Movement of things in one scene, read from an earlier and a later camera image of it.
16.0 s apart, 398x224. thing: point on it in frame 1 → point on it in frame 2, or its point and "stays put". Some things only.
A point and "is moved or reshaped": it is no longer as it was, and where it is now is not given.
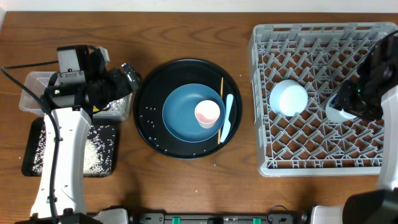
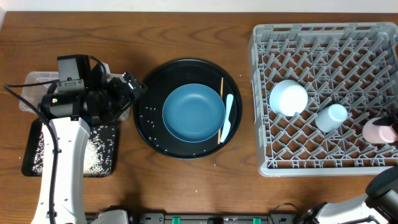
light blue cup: [336, 114] is moved or reshaped
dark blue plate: [178, 112] stays put
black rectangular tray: [99, 154] stays put
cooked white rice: [99, 157] stays put
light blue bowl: [288, 97] stays put
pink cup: [207, 112] → [377, 134]
